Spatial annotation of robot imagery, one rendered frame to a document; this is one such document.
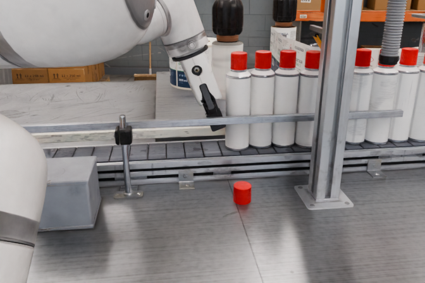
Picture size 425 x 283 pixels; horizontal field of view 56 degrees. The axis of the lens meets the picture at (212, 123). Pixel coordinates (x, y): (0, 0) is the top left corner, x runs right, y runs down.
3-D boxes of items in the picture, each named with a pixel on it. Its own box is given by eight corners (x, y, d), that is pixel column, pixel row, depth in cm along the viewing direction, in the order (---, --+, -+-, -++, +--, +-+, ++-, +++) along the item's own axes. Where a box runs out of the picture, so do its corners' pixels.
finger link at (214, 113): (217, 102, 80) (228, 131, 82) (215, 97, 83) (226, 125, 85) (202, 107, 80) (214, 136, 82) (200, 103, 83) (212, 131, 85)
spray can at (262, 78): (265, 138, 92) (269, 48, 85) (275, 147, 87) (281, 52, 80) (244, 141, 90) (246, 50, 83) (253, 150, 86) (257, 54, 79)
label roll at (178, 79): (162, 88, 134) (160, 44, 129) (179, 75, 152) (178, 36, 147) (222, 91, 130) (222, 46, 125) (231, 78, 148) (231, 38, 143)
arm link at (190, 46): (207, 32, 74) (212, 47, 75) (202, 26, 82) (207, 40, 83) (164, 48, 74) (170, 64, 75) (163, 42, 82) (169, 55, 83)
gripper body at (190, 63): (209, 44, 74) (228, 98, 78) (203, 36, 84) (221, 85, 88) (171, 59, 74) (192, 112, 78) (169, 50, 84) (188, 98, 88)
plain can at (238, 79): (246, 141, 90) (250, 50, 83) (250, 151, 85) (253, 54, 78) (224, 142, 90) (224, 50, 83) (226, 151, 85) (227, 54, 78)
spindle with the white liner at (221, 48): (239, 102, 119) (241, -4, 108) (245, 112, 110) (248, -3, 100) (209, 103, 118) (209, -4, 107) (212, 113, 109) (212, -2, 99)
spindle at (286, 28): (289, 72, 151) (294, -8, 141) (296, 78, 143) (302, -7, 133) (265, 73, 150) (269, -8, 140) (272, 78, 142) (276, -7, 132)
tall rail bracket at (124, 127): (138, 180, 83) (132, 104, 78) (136, 198, 76) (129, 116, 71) (122, 181, 83) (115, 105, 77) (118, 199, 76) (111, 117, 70)
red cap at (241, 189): (234, 194, 78) (234, 179, 77) (252, 196, 77) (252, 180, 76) (231, 203, 75) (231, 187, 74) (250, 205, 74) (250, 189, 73)
